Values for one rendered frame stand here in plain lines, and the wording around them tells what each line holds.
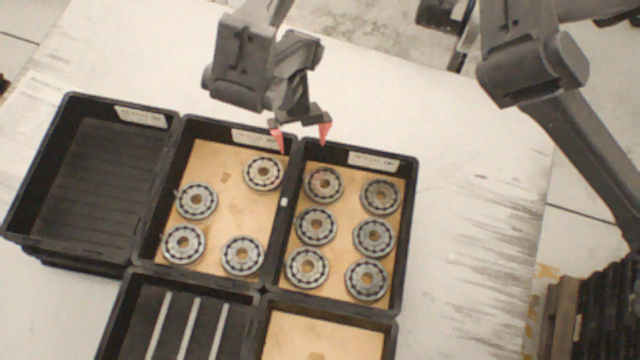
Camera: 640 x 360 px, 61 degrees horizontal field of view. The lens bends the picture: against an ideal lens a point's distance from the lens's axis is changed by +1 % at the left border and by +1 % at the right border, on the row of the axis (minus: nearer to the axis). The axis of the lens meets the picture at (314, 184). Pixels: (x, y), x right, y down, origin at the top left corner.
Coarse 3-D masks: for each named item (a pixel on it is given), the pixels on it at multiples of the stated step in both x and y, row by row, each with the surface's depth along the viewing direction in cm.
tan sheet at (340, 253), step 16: (352, 176) 140; (368, 176) 141; (384, 176) 141; (352, 192) 138; (304, 208) 136; (336, 208) 136; (352, 208) 137; (400, 208) 137; (352, 224) 135; (336, 240) 133; (288, 256) 130; (336, 256) 131; (352, 256) 131; (336, 272) 129; (288, 288) 127; (320, 288) 127; (336, 288) 128; (368, 304) 126; (384, 304) 126
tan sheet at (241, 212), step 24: (216, 144) 143; (192, 168) 139; (216, 168) 140; (240, 168) 140; (240, 192) 137; (216, 216) 134; (240, 216) 134; (264, 216) 135; (216, 240) 131; (264, 240) 132; (168, 264) 128; (216, 264) 129
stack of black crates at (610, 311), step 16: (592, 272) 193; (608, 272) 181; (624, 272) 171; (592, 288) 189; (608, 288) 178; (624, 288) 167; (576, 304) 197; (592, 304) 186; (608, 304) 175; (624, 304) 165; (576, 320) 194; (592, 320) 182; (608, 320) 172; (624, 320) 162; (576, 336) 190; (592, 336) 179; (608, 336) 170; (624, 336) 160; (576, 352) 188; (592, 352) 177; (608, 352) 167; (624, 352) 158
